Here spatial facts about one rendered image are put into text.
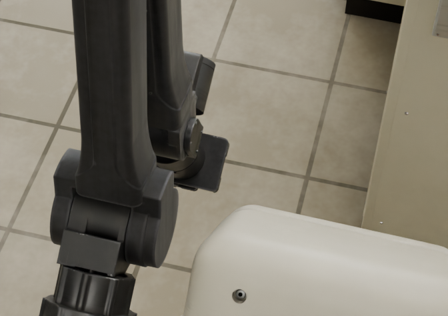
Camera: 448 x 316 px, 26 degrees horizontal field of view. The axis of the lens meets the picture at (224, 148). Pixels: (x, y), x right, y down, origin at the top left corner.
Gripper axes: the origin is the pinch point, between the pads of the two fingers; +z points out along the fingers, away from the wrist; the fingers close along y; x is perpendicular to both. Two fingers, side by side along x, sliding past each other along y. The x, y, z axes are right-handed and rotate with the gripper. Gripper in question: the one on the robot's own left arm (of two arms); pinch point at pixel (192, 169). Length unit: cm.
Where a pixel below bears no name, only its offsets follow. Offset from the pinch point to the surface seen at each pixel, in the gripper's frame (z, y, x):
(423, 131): 48, -29, -23
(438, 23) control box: 21.6, -27.0, -33.2
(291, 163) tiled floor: 97, -4, -20
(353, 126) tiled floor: 104, -15, -33
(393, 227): 76, -28, -8
